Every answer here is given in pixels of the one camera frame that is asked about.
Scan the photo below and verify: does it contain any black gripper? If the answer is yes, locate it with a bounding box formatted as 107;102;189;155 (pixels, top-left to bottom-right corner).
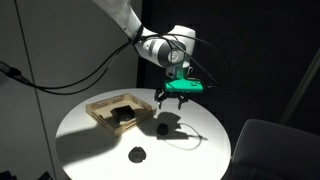
154;89;189;110

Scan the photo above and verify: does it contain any small black cylinder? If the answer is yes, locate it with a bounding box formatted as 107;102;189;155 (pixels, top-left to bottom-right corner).
156;122;170;137

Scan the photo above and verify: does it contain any wooden tray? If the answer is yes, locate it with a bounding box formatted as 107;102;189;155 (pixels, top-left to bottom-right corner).
85;93;158;138

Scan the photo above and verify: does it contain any black square box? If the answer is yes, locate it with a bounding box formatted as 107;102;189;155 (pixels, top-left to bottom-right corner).
110;104;136;123

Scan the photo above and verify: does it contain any flat black disc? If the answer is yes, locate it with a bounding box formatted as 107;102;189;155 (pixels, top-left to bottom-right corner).
128;146;148;164

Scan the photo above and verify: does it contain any grey chair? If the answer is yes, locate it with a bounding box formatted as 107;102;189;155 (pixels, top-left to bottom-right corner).
229;119;320;180

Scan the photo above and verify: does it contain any grey metal pole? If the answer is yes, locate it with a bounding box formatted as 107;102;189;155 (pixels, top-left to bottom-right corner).
279;48;320;126

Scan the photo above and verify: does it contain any dark floor equipment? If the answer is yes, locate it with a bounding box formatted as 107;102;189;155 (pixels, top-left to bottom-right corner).
37;171;54;180
0;170;18;180

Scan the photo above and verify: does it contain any black cable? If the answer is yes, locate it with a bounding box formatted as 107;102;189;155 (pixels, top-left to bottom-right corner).
33;33;219;97
0;31;231;96

